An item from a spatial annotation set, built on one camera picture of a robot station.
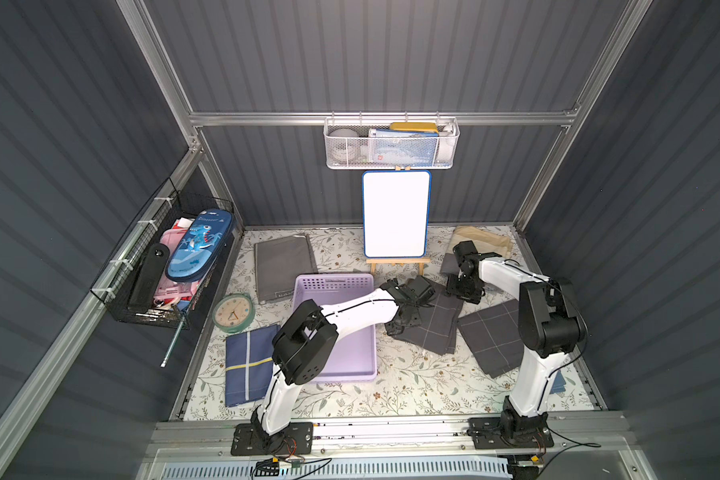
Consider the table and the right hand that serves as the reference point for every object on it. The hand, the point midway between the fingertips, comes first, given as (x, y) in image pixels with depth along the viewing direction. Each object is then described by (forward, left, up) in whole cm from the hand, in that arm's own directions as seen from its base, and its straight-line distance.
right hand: (463, 294), depth 99 cm
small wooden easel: (+10, +21, +4) cm, 23 cm away
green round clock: (-8, +74, +1) cm, 75 cm away
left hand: (-13, +18, +3) cm, 23 cm away
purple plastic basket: (-19, +36, -4) cm, 41 cm away
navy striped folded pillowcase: (-24, +66, 0) cm, 70 cm away
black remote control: (-17, +78, +34) cm, 87 cm away
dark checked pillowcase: (-15, -6, 0) cm, 16 cm away
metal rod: (-28, +72, +26) cm, 81 cm away
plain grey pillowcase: (+13, +65, 0) cm, 66 cm away
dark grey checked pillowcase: (-10, +9, -2) cm, 14 cm away
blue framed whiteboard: (+16, +23, +21) cm, 36 cm away
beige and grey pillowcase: (+24, -13, -1) cm, 27 cm away
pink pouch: (-18, +74, +30) cm, 82 cm away
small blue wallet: (-28, -21, -1) cm, 35 cm away
